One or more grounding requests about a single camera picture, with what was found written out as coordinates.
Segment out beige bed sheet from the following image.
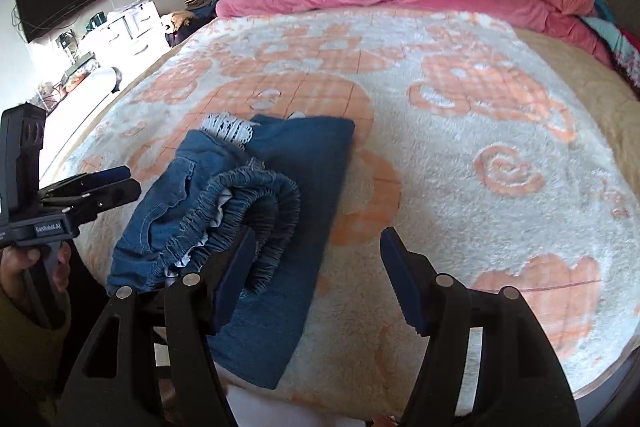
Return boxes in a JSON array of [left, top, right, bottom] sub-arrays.
[[515, 27, 640, 188]]

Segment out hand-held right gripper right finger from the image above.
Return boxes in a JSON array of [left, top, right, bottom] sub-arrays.
[[379, 227, 581, 427]]

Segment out colourful clothes pile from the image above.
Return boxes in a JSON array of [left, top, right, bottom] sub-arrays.
[[580, 0, 640, 95]]

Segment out white dresser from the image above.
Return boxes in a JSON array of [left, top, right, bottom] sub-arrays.
[[82, 4, 168, 62]]

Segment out white and orange floral blanket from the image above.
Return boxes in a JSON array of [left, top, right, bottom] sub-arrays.
[[37, 9, 640, 418]]

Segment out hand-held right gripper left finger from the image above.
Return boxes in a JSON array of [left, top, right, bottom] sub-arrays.
[[55, 227, 257, 427]]

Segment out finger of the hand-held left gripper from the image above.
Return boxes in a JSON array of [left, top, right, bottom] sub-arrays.
[[42, 179, 142, 222], [39, 166, 132, 202]]

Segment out person's left forearm green sleeve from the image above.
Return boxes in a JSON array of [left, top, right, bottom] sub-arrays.
[[0, 287, 71, 410]]

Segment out tan cloth bundle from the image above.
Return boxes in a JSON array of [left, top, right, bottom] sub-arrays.
[[165, 11, 193, 35]]

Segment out blue pants with lace hem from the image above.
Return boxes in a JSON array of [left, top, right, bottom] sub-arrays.
[[106, 111, 357, 390]]

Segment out person's left hand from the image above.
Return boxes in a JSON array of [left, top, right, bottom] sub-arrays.
[[0, 243, 72, 308]]

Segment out white rounded table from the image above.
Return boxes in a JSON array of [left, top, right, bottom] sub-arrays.
[[40, 66, 124, 172]]

